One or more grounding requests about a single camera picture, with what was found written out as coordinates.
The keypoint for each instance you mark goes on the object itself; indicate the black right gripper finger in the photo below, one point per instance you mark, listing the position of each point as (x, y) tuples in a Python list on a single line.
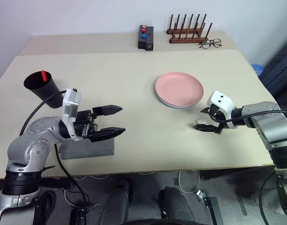
[(206, 110), (205, 128)]

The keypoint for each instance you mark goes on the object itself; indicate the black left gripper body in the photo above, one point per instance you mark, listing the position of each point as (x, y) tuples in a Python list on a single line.
[(83, 124)]

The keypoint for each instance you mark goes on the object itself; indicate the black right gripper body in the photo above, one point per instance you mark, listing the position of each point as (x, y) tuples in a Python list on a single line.
[(220, 126)]

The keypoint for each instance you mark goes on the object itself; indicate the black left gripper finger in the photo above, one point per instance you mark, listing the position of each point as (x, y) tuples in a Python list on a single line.
[(108, 133), (108, 109)]

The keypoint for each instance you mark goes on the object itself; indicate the white paper ball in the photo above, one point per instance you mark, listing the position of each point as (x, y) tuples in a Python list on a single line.
[(201, 121)]

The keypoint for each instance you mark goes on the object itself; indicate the grey glasses case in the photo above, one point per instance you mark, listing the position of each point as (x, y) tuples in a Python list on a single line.
[(87, 150)]

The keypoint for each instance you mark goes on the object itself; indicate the pink plate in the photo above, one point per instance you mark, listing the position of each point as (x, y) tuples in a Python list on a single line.
[(178, 89)]

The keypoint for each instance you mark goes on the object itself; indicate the black pen with red cap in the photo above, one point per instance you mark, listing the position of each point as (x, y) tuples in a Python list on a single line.
[(44, 75)]

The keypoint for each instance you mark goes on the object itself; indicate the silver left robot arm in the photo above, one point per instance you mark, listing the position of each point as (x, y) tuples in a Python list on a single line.
[(33, 140)]

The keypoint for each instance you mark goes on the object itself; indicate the light blue plate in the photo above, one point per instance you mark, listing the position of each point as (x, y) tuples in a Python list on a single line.
[(168, 105)]

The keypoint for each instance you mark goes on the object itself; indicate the black under-table bar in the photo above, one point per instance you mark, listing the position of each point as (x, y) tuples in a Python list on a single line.
[(228, 174)]

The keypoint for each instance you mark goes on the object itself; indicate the black plastic cup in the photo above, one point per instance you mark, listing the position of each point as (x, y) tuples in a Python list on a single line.
[(46, 92)]

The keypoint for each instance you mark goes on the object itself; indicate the thin black-rimmed eyeglasses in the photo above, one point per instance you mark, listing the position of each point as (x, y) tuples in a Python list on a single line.
[(205, 45)]

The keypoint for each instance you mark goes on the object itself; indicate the blue round lid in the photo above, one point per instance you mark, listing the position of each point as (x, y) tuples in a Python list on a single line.
[(257, 69)]

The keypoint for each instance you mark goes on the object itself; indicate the dark rounded shape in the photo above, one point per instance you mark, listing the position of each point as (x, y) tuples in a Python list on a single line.
[(175, 204), (116, 204)]

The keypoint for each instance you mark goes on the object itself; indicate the brown wooden peg rack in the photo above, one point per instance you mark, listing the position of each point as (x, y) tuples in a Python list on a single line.
[(185, 40)]

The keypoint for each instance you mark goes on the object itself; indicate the black box with round hole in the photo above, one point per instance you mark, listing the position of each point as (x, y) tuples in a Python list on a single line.
[(149, 39)]

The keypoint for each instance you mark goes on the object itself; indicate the dark navy bag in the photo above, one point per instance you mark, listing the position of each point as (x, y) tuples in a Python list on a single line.
[(279, 70)]

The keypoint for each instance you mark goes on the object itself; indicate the red ball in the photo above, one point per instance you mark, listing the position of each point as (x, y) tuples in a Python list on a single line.
[(143, 30)]

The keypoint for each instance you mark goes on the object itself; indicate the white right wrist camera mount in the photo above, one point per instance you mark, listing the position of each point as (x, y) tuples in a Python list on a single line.
[(222, 100)]

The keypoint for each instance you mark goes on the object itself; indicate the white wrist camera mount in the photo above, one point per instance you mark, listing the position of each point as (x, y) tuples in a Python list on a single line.
[(72, 103), (222, 100)]

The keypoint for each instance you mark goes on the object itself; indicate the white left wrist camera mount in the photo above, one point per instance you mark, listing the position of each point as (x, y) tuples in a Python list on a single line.
[(72, 103)]

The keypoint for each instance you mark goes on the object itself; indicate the black under-table rail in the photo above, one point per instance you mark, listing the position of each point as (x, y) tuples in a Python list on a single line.
[(56, 184)]

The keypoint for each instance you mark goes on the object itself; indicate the black metal bracket with caster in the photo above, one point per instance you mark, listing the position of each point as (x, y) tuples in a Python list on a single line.
[(210, 206)]

